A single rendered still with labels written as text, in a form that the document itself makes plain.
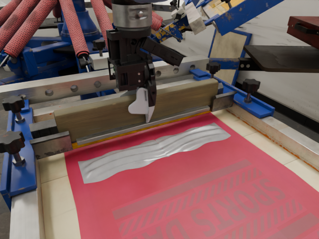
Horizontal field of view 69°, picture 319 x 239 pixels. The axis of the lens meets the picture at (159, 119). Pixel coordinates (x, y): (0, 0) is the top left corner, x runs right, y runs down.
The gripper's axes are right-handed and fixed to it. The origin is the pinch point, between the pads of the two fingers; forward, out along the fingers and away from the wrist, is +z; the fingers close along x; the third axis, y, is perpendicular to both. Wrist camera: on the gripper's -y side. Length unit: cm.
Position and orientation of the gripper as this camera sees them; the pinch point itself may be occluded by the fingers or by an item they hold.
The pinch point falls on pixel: (145, 112)
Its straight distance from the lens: 57.3
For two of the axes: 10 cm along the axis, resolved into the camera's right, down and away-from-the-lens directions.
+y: -9.0, 2.3, -3.8
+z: 0.0, 8.5, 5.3
